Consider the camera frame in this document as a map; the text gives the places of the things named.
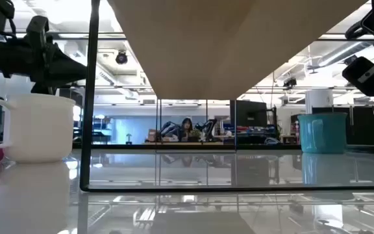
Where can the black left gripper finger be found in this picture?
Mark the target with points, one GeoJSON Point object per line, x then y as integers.
{"type": "Point", "coordinates": [45, 89]}
{"type": "Point", "coordinates": [68, 71]}

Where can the white mug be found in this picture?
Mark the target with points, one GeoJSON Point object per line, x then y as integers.
{"type": "Point", "coordinates": [41, 128]}

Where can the teal mug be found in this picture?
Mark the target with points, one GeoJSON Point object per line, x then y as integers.
{"type": "Point", "coordinates": [323, 133]}

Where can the black background robot arm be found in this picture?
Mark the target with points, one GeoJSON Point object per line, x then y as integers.
{"type": "Point", "coordinates": [208, 128]}
{"type": "Point", "coordinates": [169, 128]}

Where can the wooden shelf board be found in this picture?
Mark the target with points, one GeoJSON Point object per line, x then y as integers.
{"type": "Point", "coordinates": [219, 48]}

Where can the white round column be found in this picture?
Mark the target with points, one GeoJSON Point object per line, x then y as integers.
{"type": "Point", "coordinates": [319, 101]}

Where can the small desk lamp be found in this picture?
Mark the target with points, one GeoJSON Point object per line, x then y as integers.
{"type": "Point", "coordinates": [129, 138]}

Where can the black computer monitor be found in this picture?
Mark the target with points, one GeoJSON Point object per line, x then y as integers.
{"type": "Point", "coordinates": [248, 113]}

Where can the person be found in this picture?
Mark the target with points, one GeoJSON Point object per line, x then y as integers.
{"type": "Point", "coordinates": [187, 128]}

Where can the small green plant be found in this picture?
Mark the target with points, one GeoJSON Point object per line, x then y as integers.
{"type": "Point", "coordinates": [194, 133]}

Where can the black partition wall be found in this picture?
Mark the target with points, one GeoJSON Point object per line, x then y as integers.
{"type": "Point", "coordinates": [365, 125]}

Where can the black ceiling camera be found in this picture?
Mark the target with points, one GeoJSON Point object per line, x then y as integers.
{"type": "Point", "coordinates": [290, 83]}
{"type": "Point", "coordinates": [121, 58]}

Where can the black metal shelf frame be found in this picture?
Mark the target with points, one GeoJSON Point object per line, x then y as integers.
{"type": "Point", "coordinates": [88, 130]}

